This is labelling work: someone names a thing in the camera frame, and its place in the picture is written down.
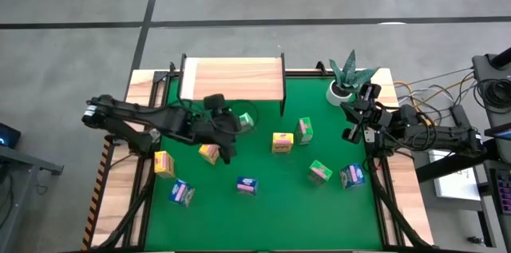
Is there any black aluminium table frame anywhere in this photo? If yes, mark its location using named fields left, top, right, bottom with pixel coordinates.
left=93, top=61, right=436, bottom=253

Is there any green felt mat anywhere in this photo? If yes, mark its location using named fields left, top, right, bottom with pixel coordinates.
left=144, top=77, right=384, bottom=251

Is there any black power adapter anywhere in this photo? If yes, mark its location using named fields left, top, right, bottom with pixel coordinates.
left=450, top=104, right=467, bottom=125

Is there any tablet with blue screen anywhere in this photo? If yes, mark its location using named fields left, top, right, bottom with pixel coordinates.
left=484, top=121, right=511, bottom=141

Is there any grey metal desk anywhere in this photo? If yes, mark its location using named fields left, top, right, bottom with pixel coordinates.
left=0, top=144, right=65, bottom=253

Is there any snake plant in white pot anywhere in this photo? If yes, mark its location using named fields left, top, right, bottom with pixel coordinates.
left=326, top=49, right=381, bottom=107

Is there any black device with blue light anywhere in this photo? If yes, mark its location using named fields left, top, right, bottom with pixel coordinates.
left=0, top=122, right=22, bottom=149

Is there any yellow black hazard tape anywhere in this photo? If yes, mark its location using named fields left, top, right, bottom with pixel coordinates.
left=81, top=136, right=116, bottom=251

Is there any black stand beam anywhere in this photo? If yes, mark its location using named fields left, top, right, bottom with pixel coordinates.
left=414, top=137, right=502, bottom=184

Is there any grey equipment cart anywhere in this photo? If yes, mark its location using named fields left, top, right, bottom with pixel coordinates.
left=470, top=47, right=511, bottom=253

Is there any yellow Corn Pops cereal box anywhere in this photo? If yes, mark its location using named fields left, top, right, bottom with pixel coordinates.
left=153, top=150, right=176, bottom=180
left=271, top=132, right=295, bottom=155
left=198, top=144, right=221, bottom=166

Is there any wooden shelf with black frame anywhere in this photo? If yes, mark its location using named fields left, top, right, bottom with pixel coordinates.
left=176, top=52, right=287, bottom=117

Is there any yellow cable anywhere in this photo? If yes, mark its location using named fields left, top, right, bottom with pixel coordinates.
left=394, top=75, right=477, bottom=126

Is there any grey cable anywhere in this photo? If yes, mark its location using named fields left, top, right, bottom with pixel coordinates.
left=393, top=67, right=476, bottom=89

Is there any blue cereal box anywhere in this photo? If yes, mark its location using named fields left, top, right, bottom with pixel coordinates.
left=236, top=176, right=259, bottom=196
left=339, top=163, right=366, bottom=190
left=168, top=178, right=196, bottom=208

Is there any white board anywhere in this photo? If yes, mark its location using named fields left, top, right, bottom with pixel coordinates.
left=428, top=148, right=482, bottom=202

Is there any coiled black cable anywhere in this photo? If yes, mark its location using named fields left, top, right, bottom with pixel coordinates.
left=474, top=78, right=511, bottom=117

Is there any green Apple Jacks cereal box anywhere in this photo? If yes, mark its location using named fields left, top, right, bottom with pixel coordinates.
left=238, top=112, right=256, bottom=133
left=294, top=117, right=315, bottom=146
left=307, top=159, right=334, bottom=187

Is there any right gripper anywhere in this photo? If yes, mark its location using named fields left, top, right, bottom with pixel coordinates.
left=341, top=84, right=390, bottom=144

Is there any keyboard with coloured keys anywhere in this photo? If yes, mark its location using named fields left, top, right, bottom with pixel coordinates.
left=494, top=167, right=511, bottom=216

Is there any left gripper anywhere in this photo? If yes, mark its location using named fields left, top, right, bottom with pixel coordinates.
left=199, top=93, right=249, bottom=165

